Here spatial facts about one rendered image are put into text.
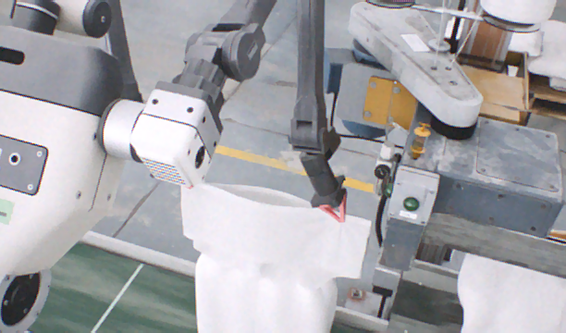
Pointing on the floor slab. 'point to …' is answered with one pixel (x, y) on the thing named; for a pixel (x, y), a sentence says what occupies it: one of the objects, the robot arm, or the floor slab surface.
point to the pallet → (550, 98)
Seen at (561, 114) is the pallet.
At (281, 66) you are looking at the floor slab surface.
